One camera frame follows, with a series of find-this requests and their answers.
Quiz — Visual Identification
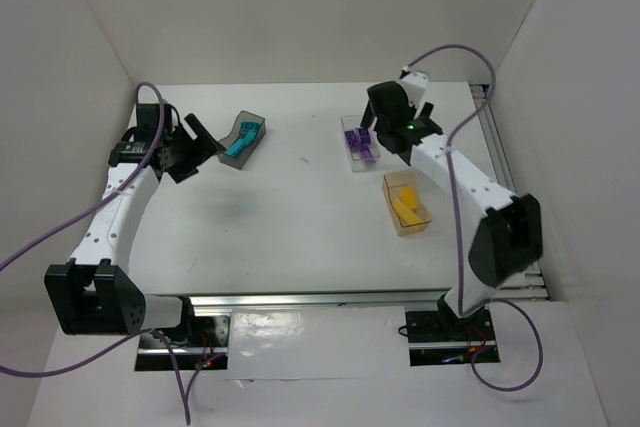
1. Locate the aluminium rail frame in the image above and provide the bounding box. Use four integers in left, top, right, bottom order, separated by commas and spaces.
79, 82, 551, 311

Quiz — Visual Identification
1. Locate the long yellow lego plate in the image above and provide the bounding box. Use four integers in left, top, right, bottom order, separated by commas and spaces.
392, 199, 423, 226

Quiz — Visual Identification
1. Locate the teal rectangular lego brick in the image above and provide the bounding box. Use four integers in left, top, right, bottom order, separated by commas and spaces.
225, 138, 249, 158

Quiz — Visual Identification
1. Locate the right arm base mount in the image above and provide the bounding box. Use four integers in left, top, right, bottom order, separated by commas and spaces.
397, 309, 500, 367

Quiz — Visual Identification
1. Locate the teal rounded lego brick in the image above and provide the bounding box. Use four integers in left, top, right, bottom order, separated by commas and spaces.
240, 121, 261, 137

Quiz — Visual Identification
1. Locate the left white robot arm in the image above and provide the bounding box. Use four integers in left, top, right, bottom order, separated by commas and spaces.
44, 104, 225, 336

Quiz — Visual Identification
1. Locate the purple cable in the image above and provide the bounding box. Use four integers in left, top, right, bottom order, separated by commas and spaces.
404, 44, 545, 392
0, 81, 211, 426

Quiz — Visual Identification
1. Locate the purple oval lego brick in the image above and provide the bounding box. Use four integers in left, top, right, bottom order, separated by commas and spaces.
356, 127, 372, 146

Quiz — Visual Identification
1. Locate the small yellow lego brick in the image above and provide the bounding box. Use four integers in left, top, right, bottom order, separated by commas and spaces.
396, 187, 419, 211

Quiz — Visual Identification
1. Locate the orange tinted plastic container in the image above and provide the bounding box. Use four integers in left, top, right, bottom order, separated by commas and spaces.
382, 171, 432, 237

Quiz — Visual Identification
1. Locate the dark smoky plastic container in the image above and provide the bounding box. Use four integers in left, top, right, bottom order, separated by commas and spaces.
218, 110, 266, 170

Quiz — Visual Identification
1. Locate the dark purple lego plate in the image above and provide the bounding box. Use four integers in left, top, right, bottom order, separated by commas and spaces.
359, 147, 377, 169

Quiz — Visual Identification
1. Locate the clear plastic container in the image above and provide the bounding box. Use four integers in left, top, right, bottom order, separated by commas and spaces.
340, 115, 381, 173

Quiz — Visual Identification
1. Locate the small teal lego cube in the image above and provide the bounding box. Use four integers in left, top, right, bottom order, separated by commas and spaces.
243, 131, 257, 145

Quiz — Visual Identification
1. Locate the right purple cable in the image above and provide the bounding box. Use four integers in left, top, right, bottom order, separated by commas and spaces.
404, 44, 545, 392

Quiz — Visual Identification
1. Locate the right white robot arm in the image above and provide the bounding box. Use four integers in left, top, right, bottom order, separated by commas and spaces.
361, 69, 543, 330

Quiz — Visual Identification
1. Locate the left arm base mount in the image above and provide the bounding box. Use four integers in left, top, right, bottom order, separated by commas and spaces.
134, 311, 231, 372

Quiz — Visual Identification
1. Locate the purple rounded lego brick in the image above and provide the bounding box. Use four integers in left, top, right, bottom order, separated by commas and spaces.
344, 130, 360, 151

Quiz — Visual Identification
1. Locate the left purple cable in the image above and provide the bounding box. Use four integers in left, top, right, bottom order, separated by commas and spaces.
0, 81, 211, 426

